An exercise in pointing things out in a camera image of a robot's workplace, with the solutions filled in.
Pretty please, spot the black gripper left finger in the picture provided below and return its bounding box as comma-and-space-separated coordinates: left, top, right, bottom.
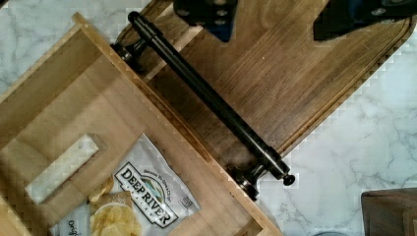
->
173, 0, 238, 42

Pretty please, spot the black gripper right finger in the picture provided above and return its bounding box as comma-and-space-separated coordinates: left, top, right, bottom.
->
313, 0, 417, 41

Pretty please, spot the light wooden drawer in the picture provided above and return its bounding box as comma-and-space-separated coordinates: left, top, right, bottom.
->
0, 13, 283, 236

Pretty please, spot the dark wooden serving tray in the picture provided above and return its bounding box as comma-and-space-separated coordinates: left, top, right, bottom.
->
144, 0, 416, 172

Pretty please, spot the Deep River chips bag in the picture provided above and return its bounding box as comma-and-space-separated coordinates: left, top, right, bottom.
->
50, 135, 201, 236

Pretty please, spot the dark wooden block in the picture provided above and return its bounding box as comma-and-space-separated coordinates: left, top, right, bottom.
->
361, 188, 417, 236

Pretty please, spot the black drawer handle bar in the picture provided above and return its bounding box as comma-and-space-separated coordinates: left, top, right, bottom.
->
111, 11, 296, 201

